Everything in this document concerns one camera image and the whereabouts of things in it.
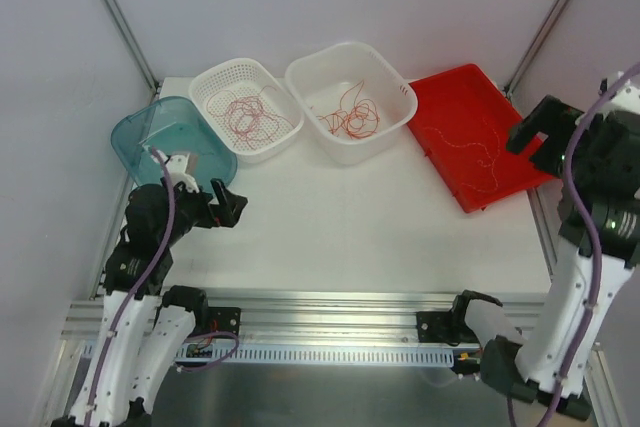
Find teal transparent plastic tub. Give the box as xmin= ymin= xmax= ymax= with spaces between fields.
xmin=111 ymin=96 xmax=238 ymax=193

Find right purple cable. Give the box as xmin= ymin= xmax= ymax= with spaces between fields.
xmin=507 ymin=61 xmax=640 ymax=427

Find orange wire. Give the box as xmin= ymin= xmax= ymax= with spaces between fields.
xmin=309 ymin=77 xmax=381 ymax=141

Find aluminium frame post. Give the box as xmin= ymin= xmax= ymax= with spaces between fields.
xmin=100 ymin=0 xmax=160 ymax=92
xmin=502 ymin=0 xmax=572 ymax=99

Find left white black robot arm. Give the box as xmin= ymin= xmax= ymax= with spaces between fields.
xmin=53 ymin=179 xmax=248 ymax=426

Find red plastic tray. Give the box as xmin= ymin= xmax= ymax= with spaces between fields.
xmin=408 ymin=64 xmax=553 ymax=214

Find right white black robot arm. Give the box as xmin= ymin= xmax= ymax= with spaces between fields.
xmin=416 ymin=86 xmax=639 ymax=421

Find aluminium mounting rail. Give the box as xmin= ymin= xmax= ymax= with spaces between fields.
xmin=64 ymin=286 xmax=551 ymax=343

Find left aluminium frame post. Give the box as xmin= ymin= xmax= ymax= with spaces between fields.
xmin=100 ymin=0 xmax=160 ymax=92

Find white slotted cable duct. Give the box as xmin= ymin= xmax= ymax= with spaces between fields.
xmin=176 ymin=340 xmax=454 ymax=369

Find white perforated plastic basket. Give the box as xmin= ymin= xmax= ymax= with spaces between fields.
xmin=188 ymin=58 xmax=304 ymax=164

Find red wire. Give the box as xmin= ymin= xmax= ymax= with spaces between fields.
xmin=202 ymin=84 xmax=294 ymax=146

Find right aluminium frame post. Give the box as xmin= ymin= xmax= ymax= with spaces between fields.
xmin=502 ymin=0 xmax=572 ymax=99

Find orange thin wires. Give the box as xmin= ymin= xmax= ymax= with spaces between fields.
xmin=422 ymin=116 xmax=504 ymax=194

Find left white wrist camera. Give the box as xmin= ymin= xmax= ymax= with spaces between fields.
xmin=147 ymin=147 xmax=200 ymax=193

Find white plastic tub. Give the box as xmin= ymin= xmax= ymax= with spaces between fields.
xmin=284 ymin=41 xmax=418 ymax=165

